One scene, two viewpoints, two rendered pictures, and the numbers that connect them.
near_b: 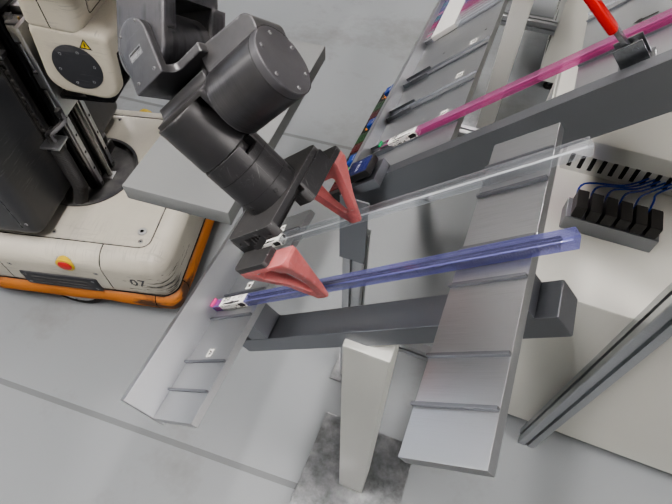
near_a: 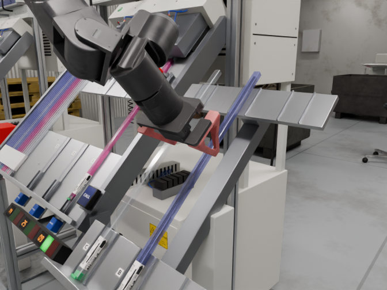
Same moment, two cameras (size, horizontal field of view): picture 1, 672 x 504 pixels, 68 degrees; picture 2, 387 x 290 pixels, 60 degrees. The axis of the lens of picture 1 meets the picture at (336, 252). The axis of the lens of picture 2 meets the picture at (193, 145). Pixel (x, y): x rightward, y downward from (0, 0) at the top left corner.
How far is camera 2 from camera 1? 0.58 m
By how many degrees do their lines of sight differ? 65
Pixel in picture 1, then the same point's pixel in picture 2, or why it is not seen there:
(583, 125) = not seen: hidden behind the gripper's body
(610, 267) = (193, 197)
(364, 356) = (224, 216)
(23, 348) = not seen: outside the picture
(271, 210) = (188, 103)
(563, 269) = (185, 206)
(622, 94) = (179, 90)
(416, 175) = (120, 180)
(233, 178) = (169, 89)
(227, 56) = (144, 26)
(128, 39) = (85, 29)
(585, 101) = not seen: hidden behind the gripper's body
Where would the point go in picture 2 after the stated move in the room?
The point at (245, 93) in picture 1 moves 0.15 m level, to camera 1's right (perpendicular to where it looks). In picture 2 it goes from (168, 33) to (205, 38)
